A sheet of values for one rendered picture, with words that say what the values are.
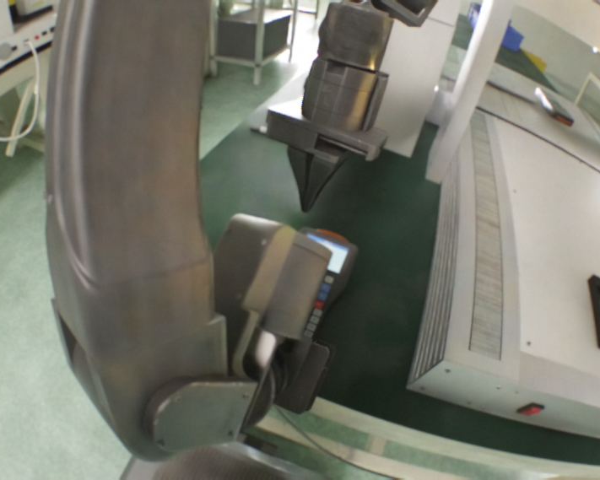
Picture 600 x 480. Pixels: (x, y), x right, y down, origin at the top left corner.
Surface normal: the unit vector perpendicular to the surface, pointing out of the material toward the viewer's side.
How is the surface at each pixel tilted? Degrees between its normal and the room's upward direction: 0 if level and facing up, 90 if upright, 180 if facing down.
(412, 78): 90
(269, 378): 30
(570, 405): 90
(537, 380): 0
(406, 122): 90
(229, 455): 0
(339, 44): 75
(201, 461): 0
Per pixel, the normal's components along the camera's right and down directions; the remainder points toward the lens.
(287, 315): 0.54, 0.07
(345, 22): -0.42, 0.46
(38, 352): 0.11, -0.64
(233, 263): -0.45, -0.40
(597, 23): -0.37, 0.69
